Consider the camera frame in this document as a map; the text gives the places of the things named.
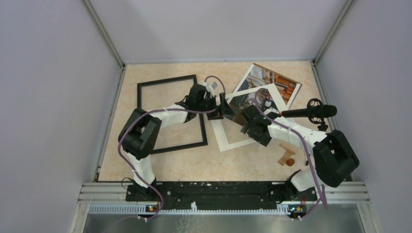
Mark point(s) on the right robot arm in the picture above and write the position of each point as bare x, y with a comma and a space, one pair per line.
330, 157

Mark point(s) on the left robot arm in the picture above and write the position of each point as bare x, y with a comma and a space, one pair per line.
138, 137

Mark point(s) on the white mat board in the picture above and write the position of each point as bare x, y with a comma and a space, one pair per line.
228, 133

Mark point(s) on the bookshelf photo print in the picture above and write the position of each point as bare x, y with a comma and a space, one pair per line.
258, 75

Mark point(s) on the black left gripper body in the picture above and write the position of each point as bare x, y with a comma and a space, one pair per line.
208, 103

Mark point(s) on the black picture frame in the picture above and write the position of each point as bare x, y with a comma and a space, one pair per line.
192, 77

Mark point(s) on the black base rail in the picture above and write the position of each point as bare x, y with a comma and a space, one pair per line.
264, 195

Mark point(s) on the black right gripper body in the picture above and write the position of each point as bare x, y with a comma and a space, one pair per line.
263, 139

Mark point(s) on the cat photo print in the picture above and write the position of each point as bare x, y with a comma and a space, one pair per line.
240, 101

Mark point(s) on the aluminium enclosure frame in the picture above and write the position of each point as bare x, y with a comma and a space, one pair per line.
348, 193

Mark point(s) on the wooden frame stand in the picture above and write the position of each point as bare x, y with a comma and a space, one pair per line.
289, 152

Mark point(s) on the black microphone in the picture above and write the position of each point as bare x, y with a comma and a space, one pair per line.
315, 112

